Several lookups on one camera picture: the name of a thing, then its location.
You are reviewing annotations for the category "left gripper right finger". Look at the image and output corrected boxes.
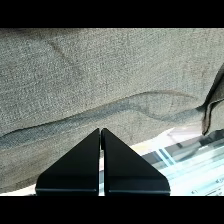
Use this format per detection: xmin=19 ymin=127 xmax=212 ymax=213
xmin=100 ymin=127 xmax=171 ymax=197

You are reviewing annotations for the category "brown garment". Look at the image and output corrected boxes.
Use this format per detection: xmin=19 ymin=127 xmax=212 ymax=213
xmin=0 ymin=27 xmax=224 ymax=195

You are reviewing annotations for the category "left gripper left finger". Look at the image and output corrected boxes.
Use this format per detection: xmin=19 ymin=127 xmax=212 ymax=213
xmin=35 ymin=127 xmax=101 ymax=197

